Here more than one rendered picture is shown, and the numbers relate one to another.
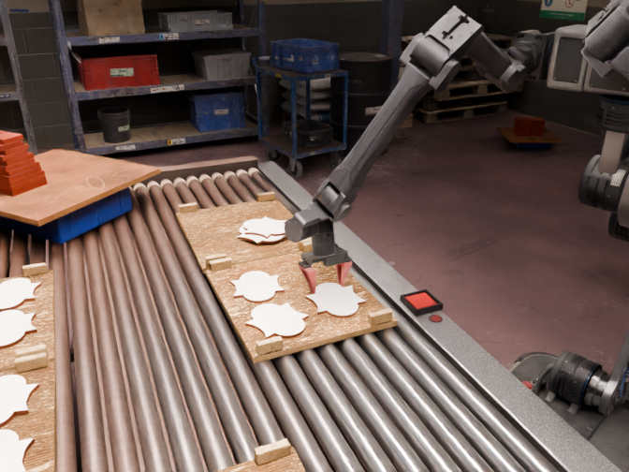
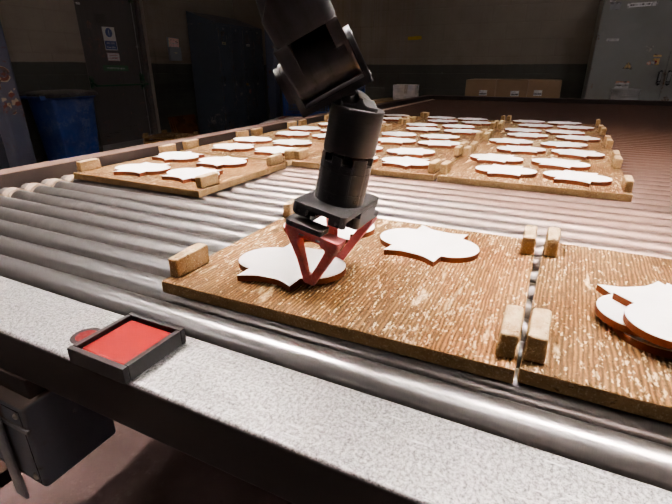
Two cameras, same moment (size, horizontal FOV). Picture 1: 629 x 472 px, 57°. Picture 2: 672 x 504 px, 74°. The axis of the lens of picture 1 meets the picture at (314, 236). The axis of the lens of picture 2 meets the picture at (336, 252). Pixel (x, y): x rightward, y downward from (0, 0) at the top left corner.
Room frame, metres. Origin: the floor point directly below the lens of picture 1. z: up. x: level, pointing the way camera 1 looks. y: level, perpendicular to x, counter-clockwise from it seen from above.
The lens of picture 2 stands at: (1.63, -0.35, 1.18)
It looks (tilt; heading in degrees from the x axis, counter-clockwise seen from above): 22 degrees down; 139
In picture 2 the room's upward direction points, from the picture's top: straight up
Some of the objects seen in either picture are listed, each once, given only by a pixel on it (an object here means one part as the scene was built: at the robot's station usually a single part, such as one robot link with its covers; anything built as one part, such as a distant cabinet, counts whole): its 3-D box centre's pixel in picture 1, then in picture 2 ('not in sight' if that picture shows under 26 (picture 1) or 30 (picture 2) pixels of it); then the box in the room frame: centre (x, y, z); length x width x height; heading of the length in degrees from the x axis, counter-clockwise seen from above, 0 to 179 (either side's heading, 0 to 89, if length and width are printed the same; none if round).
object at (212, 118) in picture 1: (216, 108); not in sight; (5.84, 0.99, 0.32); 0.50 x 0.41 x 0.37; 112
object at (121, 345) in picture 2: (420, 302); (129, 346); (1.21, -0.26, 0.92); 0.06 x 0.06 x 0.01; 23
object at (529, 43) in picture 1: (522, 58); not in sight; (1.57, -0.55, 1.45); 0.09 x 0.08 x 0.12; 46
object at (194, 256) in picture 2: (380, 317); (188, 259); (1.11, -0.15, 0.95); 0.06 x 0.02 x 0.03; 114
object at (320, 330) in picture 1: (294, 296); (368, 263); (1.23, 0.05, 0.93); 0.41 x 0.35 x 0.02; 24
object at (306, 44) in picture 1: (304, 55); not in sight; (5.01, 0.08, 0.96); 0.50 x 0.38 x 0.21; 41
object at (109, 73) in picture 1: (118, 68); not in sight; (5.43, 1.80, 0.78); 0.66 x 0.45 x 0.28; 116
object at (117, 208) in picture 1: (64, 203); not in sight; (1.73, 0.81, 0.97); 0.31 x 0.31 x 0.10; 63
